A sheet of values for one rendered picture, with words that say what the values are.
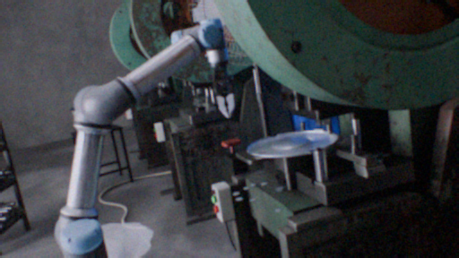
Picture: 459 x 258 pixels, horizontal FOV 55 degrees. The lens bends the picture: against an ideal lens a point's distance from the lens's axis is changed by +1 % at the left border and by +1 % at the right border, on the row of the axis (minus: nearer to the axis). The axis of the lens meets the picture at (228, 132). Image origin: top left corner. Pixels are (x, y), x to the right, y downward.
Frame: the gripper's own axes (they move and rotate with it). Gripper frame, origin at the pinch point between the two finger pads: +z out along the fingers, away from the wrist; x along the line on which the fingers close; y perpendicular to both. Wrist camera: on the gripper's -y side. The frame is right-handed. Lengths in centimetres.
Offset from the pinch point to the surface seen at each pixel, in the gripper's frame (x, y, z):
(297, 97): -25.2, -25.0, -7.2
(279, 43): -22, -72, -27
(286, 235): -16, -54, 23
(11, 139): 431, 497, 84
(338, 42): -34, -67, -25
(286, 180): -17.8, -28.3, 18.0
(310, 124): -41, 235, 72
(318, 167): -27.7, -39.8, 10.8
